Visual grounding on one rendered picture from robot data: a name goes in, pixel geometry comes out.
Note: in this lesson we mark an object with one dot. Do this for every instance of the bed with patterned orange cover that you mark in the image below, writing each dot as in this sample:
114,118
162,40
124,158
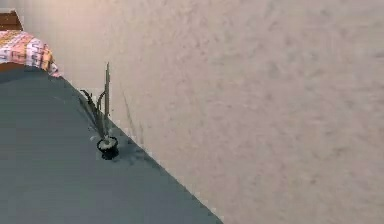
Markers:
23,48

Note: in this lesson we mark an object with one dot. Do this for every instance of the house plant in black pot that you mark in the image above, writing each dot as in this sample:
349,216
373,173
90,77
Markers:
107,146

